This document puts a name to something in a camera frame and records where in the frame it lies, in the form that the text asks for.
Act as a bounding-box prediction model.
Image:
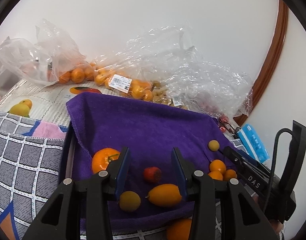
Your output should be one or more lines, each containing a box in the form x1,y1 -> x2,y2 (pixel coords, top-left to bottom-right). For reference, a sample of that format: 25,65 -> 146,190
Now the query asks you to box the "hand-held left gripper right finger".
170,146 -> 278,240

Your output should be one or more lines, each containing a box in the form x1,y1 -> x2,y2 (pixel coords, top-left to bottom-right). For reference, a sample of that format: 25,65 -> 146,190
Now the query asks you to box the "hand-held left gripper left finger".
22,146 -> 131,240

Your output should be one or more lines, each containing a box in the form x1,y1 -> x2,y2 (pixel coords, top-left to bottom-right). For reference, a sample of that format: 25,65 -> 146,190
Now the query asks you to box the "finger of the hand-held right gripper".
236,150 -> 273,178
222,146 -> 271,192

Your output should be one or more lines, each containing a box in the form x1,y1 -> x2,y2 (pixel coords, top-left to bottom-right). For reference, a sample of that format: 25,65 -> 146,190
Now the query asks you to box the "small yellow-green fruit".
119,191 -> 141,212

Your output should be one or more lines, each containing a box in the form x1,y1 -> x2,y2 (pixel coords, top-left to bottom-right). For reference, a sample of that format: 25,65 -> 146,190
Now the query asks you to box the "orange with dark stem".
91,148 -> 121,174

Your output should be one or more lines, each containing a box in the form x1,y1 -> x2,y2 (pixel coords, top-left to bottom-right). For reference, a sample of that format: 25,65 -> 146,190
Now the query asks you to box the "small red fruit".
143,167 -> 162,183

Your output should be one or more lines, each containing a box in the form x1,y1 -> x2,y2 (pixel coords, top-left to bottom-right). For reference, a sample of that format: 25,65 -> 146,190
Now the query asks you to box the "purple towel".
66,92 -> 239,232

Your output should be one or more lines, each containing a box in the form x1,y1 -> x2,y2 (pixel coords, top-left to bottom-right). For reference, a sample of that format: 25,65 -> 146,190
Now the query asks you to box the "pile of small red fruits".
196,91 -> 231,133

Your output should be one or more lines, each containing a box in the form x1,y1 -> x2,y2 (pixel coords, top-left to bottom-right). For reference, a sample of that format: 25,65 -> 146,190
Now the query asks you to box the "clear bag with red fruits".
173,61 -> 254,118

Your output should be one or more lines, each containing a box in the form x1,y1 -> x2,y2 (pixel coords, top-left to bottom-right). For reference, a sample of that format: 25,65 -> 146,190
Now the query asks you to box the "labelled bag of tan fruits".
150,80 -> 191,110

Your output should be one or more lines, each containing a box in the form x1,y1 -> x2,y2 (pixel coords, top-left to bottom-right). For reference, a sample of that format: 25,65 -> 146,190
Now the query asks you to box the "blue tissue pack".
236,123 -> 270,163

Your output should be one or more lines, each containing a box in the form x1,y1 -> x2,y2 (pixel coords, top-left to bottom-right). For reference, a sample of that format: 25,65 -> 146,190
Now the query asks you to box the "labelled clear bag of oranges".
92,55 -> 156,103

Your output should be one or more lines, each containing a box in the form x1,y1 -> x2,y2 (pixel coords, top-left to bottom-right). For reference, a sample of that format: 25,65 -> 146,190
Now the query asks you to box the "grey checked blanket with stars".
0,110 -> 243,240

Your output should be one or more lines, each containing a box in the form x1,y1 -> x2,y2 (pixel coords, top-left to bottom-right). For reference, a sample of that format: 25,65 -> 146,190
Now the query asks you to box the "fruit-print white mat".
0,80 -> 103,125

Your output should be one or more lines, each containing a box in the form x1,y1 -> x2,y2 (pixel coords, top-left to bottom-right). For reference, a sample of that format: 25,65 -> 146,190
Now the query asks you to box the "clear bag of small oranges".
35,18 -> 96,87

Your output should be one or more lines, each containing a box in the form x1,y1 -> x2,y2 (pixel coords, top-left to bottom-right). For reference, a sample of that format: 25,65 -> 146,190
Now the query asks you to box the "large crumpled clear plastic bag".
125,25 -> 206,98

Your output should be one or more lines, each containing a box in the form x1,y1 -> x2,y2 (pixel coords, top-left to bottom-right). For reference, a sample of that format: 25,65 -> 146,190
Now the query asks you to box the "white plastic bag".
0,37 -> 55,99

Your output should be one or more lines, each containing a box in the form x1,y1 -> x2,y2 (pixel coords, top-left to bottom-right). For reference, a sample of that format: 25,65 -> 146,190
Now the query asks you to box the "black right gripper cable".
263,128 -> 294,212

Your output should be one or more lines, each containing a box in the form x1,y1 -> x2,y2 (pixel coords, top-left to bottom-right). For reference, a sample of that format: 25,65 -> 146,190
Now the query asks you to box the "black thin cord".
218,121 -> 242,137

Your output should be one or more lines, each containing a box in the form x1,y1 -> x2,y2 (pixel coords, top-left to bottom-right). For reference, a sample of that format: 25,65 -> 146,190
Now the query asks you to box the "brown wooden door frame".
233,0 -> 289,124

